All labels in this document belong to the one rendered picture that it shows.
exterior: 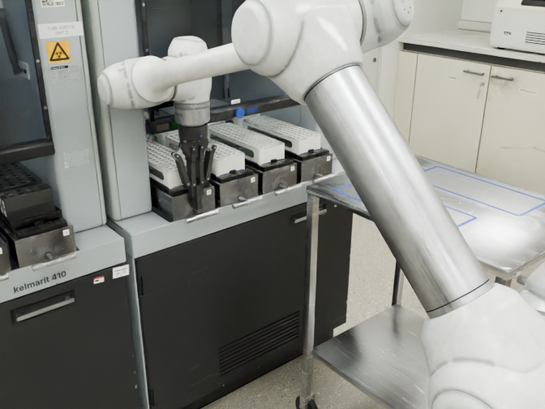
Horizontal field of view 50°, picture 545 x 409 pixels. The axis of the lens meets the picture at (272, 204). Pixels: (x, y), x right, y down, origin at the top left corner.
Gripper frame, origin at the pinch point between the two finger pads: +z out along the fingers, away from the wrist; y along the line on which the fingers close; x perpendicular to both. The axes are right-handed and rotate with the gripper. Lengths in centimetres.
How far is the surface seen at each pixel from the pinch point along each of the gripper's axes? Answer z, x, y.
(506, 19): -27, -51, -230
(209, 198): 2.5, -1.5, -5.0
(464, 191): -2, 46, -55
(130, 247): 10.9, -3.5, 18.9
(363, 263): 80, -42, -118
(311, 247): 16.0, 19.3, -24.9
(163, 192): -0.6, -6.3, 6.5
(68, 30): -44, -10, 25
